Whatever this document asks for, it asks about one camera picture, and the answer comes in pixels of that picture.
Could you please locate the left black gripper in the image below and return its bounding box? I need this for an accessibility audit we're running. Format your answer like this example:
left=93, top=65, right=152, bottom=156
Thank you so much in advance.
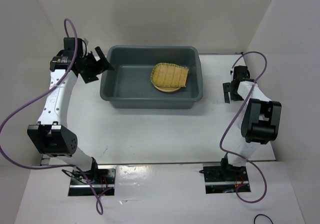
left=78, top=46, right=114, bottom=84

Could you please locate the tan round plate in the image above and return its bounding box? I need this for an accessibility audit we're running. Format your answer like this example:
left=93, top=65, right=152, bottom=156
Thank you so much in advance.
left=153, top=84, right=181, bottom=93

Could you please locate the woven bamboo tray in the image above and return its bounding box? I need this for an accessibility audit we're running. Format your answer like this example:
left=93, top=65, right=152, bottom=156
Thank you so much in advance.
left=150, top=62, right=189, bottom=88

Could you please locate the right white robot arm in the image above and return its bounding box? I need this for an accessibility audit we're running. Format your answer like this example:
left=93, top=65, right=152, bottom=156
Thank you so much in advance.
left=219, top=65, right=282, bottom=181

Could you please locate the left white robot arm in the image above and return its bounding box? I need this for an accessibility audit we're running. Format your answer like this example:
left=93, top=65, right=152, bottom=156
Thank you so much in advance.
left=27, top=37, right=114, bottom=184

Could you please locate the grey plastic bin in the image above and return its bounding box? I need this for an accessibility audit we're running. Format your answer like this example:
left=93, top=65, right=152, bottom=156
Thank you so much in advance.
left=99, top=45, right=203, bottom=110

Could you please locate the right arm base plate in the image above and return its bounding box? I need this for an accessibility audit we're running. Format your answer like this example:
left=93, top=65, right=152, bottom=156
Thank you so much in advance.
left=198, top=163, right=251, bottom=194

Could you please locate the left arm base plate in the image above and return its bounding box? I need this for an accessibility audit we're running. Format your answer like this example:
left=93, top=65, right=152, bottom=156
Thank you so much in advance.
left=62, top=165, right=117, bottom=197

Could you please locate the black cable loop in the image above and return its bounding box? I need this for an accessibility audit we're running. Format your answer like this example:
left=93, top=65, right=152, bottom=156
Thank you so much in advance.
left=254, top=214, right=275, bottom=224

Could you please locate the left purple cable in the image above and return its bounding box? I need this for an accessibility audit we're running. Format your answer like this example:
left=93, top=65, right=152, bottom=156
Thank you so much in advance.
left=0, top=18, right=105, bottom=215

